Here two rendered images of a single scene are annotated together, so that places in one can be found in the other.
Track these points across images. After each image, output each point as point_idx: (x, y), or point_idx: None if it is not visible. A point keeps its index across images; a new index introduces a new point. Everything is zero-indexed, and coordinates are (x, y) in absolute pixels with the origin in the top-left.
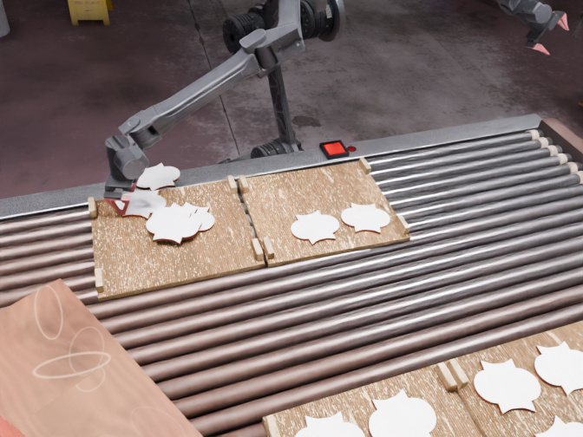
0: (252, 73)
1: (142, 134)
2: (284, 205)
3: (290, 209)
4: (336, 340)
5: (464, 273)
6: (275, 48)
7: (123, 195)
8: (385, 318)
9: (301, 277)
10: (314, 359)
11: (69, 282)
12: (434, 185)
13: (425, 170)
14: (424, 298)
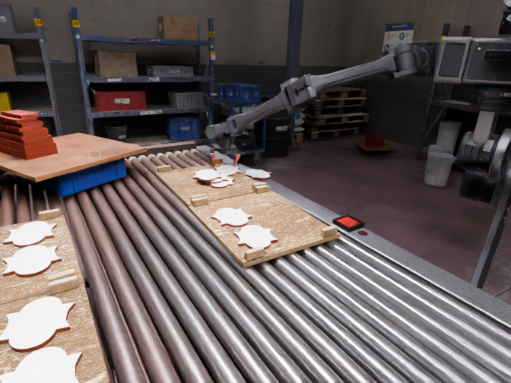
0: (280, 105)
1: (230, 123)
2: (251, 206)
3: (249, 208)
4: (121, 237)
5: (207, 308)
6: (293, 90)
7: (214, 153)
8: (147, 264)
9: (182, 221)
10: (112, 238)
11: None
12: (352, 287)
13: (373, 278)
14: (165, 278)
